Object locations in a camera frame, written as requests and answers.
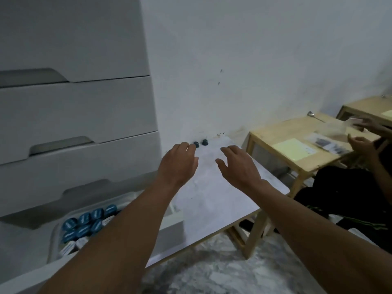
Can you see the person's left hand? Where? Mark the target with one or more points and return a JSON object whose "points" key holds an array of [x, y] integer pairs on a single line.
{"points": [[176, 165]]}

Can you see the person's right hand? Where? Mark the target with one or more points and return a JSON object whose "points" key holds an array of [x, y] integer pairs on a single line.
{"points": [[240, 169]]}

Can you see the person's left thumb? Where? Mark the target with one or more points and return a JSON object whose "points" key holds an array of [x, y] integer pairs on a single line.
{"points": [[196, 165]]}

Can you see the person's right thumb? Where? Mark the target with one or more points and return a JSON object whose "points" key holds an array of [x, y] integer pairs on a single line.
{"points": [[221, 166]]}

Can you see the person's left forearm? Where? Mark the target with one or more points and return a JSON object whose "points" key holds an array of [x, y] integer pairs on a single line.
{"points": [[122, 238]]}

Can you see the person's right forearm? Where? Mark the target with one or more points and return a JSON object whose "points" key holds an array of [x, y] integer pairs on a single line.
{"points": [[315, 241]]}

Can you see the white-topped wooden table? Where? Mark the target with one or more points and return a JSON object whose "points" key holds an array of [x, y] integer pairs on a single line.
{"points": [[211, 195]]}

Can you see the light wooden low table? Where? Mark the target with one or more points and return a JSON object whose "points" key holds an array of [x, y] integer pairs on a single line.
{"points": [[364, 107], [275, 134]]}

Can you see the pale yellow paper sheet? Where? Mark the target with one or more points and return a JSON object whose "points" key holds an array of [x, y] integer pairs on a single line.
{"points": [[295, 150], [387, 113]]}

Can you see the metal spoon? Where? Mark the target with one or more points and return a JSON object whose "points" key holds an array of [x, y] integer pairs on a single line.
{"points": [[314, 115]]}

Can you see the plastic bag of dark parts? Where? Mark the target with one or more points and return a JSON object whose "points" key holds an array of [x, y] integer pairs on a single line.
{"points": [[327, 143]]}

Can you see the clear plastic bag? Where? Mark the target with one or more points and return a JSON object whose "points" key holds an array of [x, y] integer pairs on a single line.
{"points": [[333, 128]]}

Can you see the cluster of blue-capped bottles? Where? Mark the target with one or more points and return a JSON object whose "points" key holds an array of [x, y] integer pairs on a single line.
{"points": [[82, 225]]}

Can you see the clear plastic tray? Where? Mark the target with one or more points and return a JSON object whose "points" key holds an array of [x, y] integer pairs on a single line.
{"points": [[53, 241]]}

